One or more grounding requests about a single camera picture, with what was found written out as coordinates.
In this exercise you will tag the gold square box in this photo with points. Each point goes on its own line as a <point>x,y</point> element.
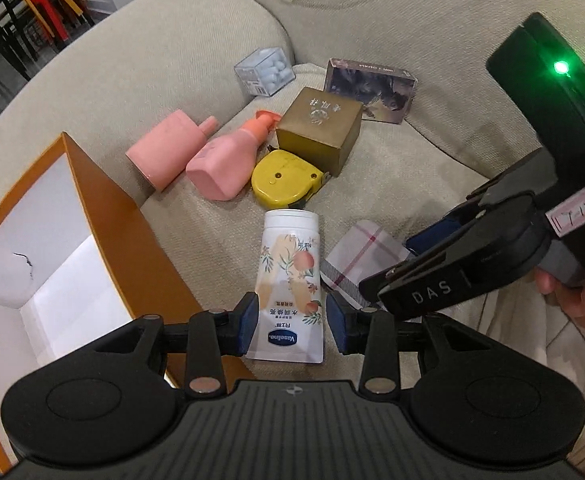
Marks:
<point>317,127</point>

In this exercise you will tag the white lotion tube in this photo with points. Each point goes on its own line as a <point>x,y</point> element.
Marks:
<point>287,270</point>

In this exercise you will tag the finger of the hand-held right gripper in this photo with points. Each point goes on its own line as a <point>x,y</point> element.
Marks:
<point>397,286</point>
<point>435,237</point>

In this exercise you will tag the white cloth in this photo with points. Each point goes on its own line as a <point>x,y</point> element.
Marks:
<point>572,385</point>

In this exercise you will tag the dark printed card box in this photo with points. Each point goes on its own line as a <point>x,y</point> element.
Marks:
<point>372,87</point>

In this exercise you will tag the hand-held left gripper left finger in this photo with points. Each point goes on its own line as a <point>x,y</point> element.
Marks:
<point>249,324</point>

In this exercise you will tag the beige sofa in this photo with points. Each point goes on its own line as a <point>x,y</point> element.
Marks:
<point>397,25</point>

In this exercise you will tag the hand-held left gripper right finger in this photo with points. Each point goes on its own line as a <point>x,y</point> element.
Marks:
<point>336,327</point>

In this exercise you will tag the pink spray bottle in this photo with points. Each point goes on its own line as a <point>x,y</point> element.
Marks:
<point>222,162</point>

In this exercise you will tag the person's right hand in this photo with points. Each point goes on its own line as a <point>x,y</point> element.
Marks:
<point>574,305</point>

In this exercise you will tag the clear box of white balls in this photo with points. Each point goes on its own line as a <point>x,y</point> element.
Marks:
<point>267,72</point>

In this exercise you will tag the black chair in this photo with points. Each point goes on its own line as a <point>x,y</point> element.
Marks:
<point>0,55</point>

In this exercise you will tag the plaid handkerchief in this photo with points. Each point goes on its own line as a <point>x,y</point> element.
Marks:
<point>360,255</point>

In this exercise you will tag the orange cardboard box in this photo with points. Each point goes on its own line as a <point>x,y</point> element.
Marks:
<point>107,240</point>

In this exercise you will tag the red stool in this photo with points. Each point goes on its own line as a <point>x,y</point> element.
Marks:
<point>55,15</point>

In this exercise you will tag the yellow tape measure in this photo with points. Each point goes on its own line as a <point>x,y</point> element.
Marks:
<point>282,180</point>

